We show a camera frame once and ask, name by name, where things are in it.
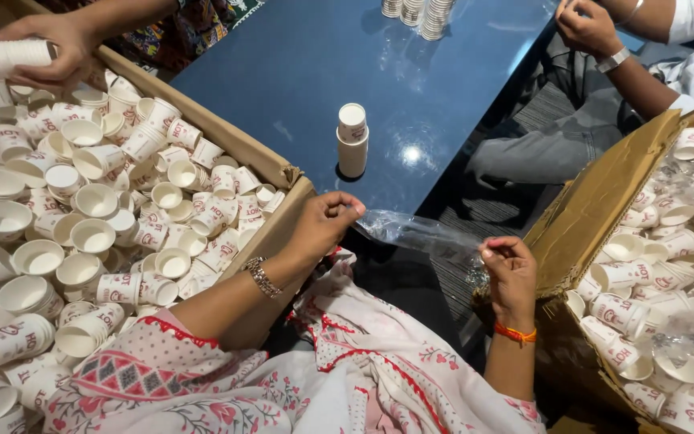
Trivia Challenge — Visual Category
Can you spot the person's left hand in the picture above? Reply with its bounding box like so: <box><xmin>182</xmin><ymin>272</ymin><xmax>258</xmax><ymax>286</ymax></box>
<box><xmin>283</xmin><ymin>192</ymin><xmax>367</xmax><ymax>268</ymax></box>

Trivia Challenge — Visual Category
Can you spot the person's right hand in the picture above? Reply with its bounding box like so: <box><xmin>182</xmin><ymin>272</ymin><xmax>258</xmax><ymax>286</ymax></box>
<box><xmin>480</xmin><ymin>236</ymin><xmax>538</xmax><ymax>330</ymax></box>

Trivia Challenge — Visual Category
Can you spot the clear plastic sleeve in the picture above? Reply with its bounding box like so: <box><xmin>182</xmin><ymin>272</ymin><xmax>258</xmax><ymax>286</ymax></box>
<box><xmin>352</xmin><ymin>208</ymin><xmax>494</xmax><ymax>287</ymax></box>

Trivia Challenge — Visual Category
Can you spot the orange thread wristband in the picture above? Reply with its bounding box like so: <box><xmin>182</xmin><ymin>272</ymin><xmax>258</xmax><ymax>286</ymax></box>
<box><xmin>493</xmin><ymin>322</ymin><xmax>538</xmax><ymax>346</ymax></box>

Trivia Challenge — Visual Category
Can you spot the short upright paper cup stack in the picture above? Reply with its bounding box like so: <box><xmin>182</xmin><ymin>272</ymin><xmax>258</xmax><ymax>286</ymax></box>
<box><xmin>335</xmin><ymin>102</ymin><xmax>371</xmax><ymax>180</ymax></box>

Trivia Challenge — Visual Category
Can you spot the torn open cardboard box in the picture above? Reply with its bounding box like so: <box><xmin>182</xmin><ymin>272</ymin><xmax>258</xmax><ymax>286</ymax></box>
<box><xmin>472</xmin><ymin>98</ymin><xmax>694</xmax><ymax>434</ymax></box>

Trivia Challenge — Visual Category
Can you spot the long open cardboard box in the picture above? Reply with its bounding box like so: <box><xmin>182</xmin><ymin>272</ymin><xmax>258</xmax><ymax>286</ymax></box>
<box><xmin>0</xmin><ymin>0</ymin><xmax>319</xmax><ymax>434</ymax></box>

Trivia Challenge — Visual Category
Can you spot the small pile of paper cups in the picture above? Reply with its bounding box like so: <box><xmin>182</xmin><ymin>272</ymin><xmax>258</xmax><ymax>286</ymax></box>
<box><xmin>565</xmin><ymin>127</ymin><xmax>694</xmax><ymax>434</ymax></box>

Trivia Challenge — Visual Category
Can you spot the white floral patterned garment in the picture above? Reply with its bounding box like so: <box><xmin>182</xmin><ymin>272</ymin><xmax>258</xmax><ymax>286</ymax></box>
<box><xmin>43</xmin><ymin>246</ymin><xmax>548</xmax><ymax>434</ymax></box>

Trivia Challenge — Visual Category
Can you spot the crumpled clear plastic wrap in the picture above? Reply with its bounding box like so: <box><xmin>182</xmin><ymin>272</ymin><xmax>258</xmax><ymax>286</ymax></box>
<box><xmin>648</xmin><ymin>154</ymin><xmax>694</xmax><ymax>227</ymax></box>
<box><xmin>651</xmin><ymin>310</ymin><xmax>694</xmax><ymax>359</ymax></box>

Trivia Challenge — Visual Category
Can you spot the large pile of paper cups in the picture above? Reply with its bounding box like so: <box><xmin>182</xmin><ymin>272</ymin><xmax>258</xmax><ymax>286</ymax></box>
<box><xmin>0</xmin><ymin>66</ymin><xmax>289</xmax><ymax>434</ymax></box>

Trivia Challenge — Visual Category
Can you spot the silver wristwatch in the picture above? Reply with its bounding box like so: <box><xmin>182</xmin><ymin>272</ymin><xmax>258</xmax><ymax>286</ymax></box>
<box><xmin>596</xmin><ymin>46</ymin><xmax>632</xmax><ymax>75</ymax></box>

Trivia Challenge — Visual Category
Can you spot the thin metal bangle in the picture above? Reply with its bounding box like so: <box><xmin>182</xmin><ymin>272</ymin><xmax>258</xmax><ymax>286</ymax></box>
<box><xmin>620</xmin><ymin>0</ymin><xmax>647</xmax><ymax>26</ymax></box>

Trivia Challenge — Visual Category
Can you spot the long horizontal paper cup stack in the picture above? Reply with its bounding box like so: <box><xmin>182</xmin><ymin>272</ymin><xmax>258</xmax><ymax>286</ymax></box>
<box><xmin>0</xmin><ymin>39</ymin><xmax>57</xmax><ymax>83</ymax></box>

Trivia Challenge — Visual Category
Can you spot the silver metal bracelet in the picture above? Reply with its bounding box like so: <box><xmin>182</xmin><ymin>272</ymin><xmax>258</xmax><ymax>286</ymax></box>
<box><xmin>243</xmin><ymin>256</ymin><xmax>283</xmax><ymax>300</ymax></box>

